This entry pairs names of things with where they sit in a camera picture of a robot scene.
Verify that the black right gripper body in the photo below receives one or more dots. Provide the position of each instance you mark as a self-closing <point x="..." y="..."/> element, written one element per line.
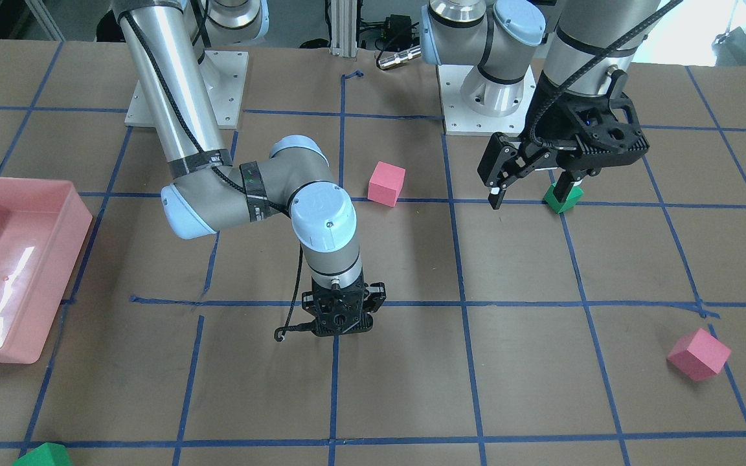
<point x="375" y="296"/>

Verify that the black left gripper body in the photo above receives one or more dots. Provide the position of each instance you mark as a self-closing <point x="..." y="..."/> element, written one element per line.
<point x="555" y="124"/>

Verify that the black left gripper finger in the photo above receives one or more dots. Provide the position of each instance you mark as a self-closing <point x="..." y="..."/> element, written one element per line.
<point x="498" y="167"/>
<point x="566" y="191"/>

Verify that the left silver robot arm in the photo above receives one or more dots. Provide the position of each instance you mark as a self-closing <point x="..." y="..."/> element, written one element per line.
<point x="591" y="39"/>

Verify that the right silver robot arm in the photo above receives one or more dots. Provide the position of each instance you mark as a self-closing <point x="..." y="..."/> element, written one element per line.
<point x="215" y="188"/>

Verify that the pink foam cube far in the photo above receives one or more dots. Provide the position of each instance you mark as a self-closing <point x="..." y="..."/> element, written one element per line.
<point x="385" y="184"/>

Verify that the pink foam cube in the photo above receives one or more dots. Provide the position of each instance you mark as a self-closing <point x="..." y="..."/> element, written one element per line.
<point x="699" y="355"/>
<point x="385" y="184"/>

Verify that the pink foam cube centre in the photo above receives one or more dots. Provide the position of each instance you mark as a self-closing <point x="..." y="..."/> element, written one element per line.
<point x="699" y="355"/>

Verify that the green foam cube near tray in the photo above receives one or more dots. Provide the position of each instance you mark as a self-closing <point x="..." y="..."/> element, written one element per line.
<point x="47" y="454"/>

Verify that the pink plastic tray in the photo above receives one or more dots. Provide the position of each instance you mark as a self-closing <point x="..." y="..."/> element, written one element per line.
<point x="43" y="225"/>

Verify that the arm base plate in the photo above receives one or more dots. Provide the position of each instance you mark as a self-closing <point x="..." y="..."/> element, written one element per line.
<point x="475" y="106"/>
<point x="222" y="74"/>

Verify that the aluminium frame post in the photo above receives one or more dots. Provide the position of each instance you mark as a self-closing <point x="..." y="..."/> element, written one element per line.
<point x="344" y="25"/>

